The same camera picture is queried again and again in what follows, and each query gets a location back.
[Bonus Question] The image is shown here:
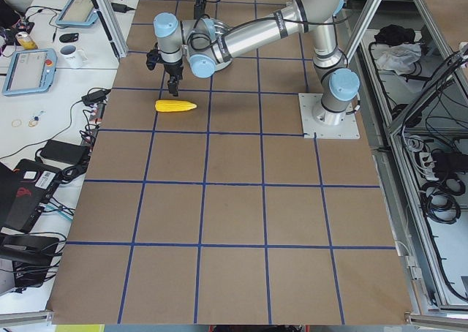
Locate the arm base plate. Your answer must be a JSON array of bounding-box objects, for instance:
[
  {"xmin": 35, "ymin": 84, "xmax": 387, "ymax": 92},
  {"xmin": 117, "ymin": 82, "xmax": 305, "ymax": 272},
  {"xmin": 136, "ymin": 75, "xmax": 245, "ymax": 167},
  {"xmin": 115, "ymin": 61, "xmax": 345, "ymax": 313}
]
[{"xmin": 298, "ymin": 93, "xmax": 360, "ymax": 140}]

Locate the aluminium frame post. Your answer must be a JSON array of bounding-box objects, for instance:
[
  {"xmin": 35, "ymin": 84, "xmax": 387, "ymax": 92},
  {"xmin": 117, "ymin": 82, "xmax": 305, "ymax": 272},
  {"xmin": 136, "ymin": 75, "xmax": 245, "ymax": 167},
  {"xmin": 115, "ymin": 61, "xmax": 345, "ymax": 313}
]
[{"xmin": 91, "ymin": 0, "xmax": 128, "ymax": 61}]

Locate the black power adapter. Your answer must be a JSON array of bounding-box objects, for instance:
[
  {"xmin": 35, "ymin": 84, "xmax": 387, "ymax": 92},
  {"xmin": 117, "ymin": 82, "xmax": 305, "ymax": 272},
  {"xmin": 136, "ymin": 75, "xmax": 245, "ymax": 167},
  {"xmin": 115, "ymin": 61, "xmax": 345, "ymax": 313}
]
[{"xmin": 81, "ymin": 88, "xmax": 110, "ymax": 106}]

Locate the yellow corn cob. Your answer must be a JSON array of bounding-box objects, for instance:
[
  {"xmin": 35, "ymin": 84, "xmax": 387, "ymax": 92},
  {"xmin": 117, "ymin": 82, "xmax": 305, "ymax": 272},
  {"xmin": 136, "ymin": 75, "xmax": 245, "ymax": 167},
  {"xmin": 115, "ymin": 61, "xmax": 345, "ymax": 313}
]
[{"xmin": 155, "ymin": 99, "xmax": 197, "ymax": 113}]

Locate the yellow drink can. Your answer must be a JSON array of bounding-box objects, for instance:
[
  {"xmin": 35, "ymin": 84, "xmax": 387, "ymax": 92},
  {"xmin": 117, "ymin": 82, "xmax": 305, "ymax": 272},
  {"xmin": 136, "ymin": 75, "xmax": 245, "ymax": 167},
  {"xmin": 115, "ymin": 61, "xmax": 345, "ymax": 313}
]
[{"xmin": 15, "ymin": 31, "xmax": 38, "ymax": 50}]

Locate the black laptop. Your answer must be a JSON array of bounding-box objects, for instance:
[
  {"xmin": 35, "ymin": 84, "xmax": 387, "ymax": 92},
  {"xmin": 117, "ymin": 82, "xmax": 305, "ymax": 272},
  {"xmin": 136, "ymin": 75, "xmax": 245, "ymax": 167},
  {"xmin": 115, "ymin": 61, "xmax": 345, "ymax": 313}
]
[{"xmin": 1, "ymin": 159, "xmax": 61, "ymax": 233}]

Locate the black power brick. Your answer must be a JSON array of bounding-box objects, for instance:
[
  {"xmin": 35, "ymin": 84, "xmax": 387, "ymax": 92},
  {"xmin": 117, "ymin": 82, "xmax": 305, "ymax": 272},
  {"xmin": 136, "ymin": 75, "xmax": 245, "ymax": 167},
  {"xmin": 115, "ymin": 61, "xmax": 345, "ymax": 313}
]
[{"xmin": 39, "ymin": 140, "xmax": 89, "ymax": 165}]

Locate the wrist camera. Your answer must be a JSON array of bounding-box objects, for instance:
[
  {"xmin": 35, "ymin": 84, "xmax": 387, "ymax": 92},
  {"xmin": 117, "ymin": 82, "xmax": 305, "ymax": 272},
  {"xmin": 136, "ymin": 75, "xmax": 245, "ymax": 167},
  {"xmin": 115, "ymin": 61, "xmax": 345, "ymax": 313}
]
[{"xmin": 146, "ymin": 48, "xmax": 163, "ymax": 71}]

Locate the near blue teach pendant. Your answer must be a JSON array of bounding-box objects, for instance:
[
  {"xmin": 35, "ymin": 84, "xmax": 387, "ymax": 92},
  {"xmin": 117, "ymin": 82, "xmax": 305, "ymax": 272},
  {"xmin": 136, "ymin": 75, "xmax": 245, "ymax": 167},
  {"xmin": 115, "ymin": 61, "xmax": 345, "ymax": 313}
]
[{"xmin": 2, "ymin": 48, "xmax": 57, "ymax": 97}]

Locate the blue teach pendant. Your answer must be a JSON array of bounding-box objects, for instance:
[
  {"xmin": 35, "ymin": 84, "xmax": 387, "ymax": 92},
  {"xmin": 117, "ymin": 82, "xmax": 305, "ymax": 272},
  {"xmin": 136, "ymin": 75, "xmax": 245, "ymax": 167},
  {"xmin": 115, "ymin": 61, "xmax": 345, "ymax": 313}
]
[
  {"xmin": 56, "ymin": 0, "xmax": 98, "ymax": 28},
  {"xmin": 2, "ymin": 48, "xmax": 57, "ymax": 97}
]

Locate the brown grid table mat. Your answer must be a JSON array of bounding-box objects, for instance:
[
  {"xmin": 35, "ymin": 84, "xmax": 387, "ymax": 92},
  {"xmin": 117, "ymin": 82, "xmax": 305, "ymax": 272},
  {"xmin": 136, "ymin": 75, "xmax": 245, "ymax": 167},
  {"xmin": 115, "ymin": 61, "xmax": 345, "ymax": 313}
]
[{"xmin": 48, "ymin": 0, "xmax": 412, "ymax": 325}]

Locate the far blue teach pendant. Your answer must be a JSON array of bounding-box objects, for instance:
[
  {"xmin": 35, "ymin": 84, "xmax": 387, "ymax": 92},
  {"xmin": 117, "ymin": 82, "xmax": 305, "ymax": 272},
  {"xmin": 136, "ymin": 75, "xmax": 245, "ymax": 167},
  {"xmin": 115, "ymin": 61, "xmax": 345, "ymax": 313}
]
[{"xmin": 56, "ymin": 0, "xmax": 98, "ymax": 28}]

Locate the white mug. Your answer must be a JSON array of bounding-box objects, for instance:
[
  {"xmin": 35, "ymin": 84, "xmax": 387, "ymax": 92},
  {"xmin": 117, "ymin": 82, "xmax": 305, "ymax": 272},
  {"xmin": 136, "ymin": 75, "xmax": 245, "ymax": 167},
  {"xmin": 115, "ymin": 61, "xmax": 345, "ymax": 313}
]
[{"xmin": 60, "ymin": 45, "xmax": 88, "ymax": 69}]

